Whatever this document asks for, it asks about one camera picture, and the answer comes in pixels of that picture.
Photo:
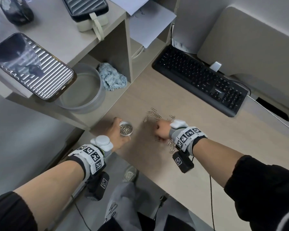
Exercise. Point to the person's right hand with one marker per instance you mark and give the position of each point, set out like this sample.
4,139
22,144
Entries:
162,131

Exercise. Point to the person's left hand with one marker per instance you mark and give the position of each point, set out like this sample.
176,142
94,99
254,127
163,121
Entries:
115,137

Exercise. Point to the clear jar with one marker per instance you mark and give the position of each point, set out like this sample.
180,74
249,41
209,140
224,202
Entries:
126,129

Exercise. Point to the pile of silver paper clips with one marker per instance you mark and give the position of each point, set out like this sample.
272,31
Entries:
154,114

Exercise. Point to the person's right forearm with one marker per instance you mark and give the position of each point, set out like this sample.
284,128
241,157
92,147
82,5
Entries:
216,158

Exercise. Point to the person's left forearm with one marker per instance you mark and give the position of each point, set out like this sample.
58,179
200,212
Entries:
48,190

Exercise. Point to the person's white shoe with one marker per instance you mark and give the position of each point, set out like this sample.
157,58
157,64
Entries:
130,174

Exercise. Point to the person's grey trousers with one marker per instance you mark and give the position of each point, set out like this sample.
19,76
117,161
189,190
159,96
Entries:
125,197

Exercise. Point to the white round tracker puck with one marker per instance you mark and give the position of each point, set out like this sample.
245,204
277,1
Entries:
101,142
179,124

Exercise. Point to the grey marker wristband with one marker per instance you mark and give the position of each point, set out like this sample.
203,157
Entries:
90,157
187,138

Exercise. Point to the pale blue crumpled cloth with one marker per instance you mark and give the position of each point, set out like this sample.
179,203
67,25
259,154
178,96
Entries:
112,78

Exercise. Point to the black keyboard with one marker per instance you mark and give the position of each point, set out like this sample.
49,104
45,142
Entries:
190,72

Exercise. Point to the white coiled tube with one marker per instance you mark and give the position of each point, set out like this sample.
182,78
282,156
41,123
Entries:
138,53

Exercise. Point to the white printed paper slip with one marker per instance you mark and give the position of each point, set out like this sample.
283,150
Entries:
179,46

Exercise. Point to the silver metal object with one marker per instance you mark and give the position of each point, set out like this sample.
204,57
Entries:
45,74

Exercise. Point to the white paper sheet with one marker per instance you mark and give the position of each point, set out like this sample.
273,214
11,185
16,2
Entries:
151,24
127,3

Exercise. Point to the black right sleeve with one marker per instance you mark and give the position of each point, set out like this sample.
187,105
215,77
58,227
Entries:
262,190

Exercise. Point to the black sleeve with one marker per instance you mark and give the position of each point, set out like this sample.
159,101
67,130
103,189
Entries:
262,190
12,214

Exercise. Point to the beige desk divider panel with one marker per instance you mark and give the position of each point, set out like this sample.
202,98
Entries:
255,45

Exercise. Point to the black left sleeve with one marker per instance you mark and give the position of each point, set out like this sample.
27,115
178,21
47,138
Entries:
12,214

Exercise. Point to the black ribbed device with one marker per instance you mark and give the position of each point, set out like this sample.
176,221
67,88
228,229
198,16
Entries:
84,7

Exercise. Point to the black rounded pouch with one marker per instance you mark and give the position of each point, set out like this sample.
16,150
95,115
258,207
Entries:
16,10

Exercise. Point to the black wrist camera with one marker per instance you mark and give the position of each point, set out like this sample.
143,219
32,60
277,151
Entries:
97,187
183,163

